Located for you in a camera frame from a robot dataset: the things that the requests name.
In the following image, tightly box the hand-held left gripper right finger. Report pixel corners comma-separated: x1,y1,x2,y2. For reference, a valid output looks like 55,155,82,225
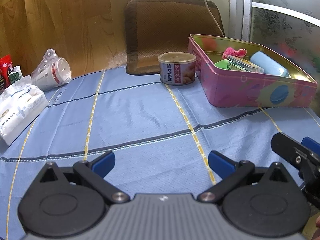
199,151,299,204

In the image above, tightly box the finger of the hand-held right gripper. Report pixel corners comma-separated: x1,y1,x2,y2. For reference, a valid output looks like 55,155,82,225
301,137,320,161
271,132,309,172

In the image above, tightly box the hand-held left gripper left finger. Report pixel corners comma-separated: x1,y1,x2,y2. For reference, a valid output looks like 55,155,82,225
37,151,131,204

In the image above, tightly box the pink tin box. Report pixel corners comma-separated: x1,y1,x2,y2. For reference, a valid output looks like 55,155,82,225
188,34,318,108

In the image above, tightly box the light blue soft pack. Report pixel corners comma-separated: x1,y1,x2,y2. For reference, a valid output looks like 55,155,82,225
250,51,290,78

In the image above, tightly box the clear snack packet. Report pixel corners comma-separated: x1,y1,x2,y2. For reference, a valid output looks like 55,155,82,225
226,56,265,73

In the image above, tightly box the green packet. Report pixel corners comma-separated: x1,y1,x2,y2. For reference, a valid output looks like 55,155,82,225
214,59,234,70

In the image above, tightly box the pink knitted cloth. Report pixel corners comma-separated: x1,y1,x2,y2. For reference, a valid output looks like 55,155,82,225
223,47,247,58

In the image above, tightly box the blue checked cloth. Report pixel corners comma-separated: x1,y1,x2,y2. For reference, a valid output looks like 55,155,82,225
0,65,320,240

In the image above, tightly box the peanut can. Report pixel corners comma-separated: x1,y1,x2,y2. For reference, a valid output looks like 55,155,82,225
158,52,197,86

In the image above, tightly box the white tissue pack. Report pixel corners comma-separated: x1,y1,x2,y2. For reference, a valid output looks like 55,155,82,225
0,75,49,147

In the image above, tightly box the plastic bag with cup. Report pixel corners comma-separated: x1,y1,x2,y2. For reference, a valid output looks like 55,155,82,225
30,48,72,92

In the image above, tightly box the green white bottle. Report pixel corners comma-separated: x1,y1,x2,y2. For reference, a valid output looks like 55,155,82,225
7,66,23,85

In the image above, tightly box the frosted glass door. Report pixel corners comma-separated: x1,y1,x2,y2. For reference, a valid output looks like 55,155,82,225
229,0,320,80

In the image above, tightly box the red snack packet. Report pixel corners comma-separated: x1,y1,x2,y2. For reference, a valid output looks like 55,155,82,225
0,54,15,95

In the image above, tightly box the brown seat cushion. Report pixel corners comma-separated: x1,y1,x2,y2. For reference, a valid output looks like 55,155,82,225
124,0,225,75

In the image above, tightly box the wooden panel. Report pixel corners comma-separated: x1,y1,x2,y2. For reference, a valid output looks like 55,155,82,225
0,0,137,80

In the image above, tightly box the white cable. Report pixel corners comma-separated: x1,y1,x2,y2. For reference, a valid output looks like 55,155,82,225
192,0,225,37

